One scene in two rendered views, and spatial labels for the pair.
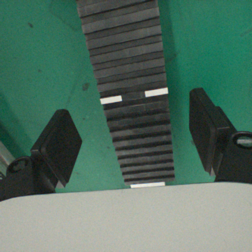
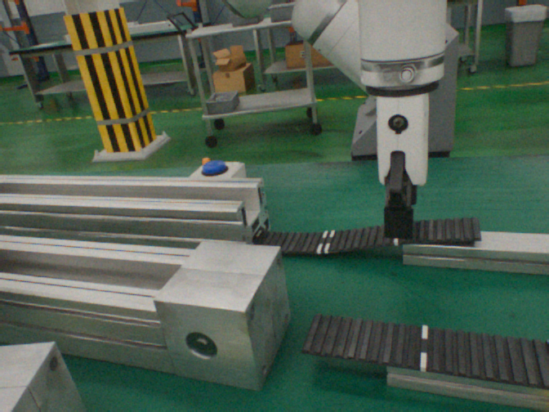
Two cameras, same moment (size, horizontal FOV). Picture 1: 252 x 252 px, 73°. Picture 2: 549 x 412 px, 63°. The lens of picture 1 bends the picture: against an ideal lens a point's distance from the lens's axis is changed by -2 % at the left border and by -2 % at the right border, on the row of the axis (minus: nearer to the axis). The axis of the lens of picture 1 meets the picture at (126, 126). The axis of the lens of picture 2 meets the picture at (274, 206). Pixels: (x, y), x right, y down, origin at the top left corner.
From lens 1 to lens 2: 0.55 m
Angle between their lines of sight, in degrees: 89
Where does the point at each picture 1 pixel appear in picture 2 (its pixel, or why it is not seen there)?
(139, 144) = (435, 231)
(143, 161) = (453, 230)
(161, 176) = (471, 223)
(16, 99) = (387, 314)
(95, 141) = (453, 284)
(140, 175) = (466, 230)
